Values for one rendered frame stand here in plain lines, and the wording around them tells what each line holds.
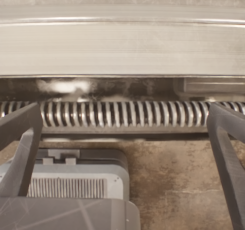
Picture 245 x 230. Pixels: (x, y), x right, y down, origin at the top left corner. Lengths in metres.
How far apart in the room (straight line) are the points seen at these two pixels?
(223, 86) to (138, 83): 0.23
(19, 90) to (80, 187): 0.42
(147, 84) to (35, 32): 0.48
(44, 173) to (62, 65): 0.70
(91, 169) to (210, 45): 0.71
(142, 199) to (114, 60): 1.02
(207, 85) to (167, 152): 0.57
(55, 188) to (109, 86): 0.46
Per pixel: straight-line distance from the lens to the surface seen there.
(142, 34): 0.22
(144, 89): 0.66
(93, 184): 0.88
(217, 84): 0.64
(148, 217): 1.26
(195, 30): 0.22
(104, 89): 0.66
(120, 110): 0.33
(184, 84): 0.61
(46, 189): 0.93
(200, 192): 1.25
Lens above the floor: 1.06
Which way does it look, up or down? 84 degrees down
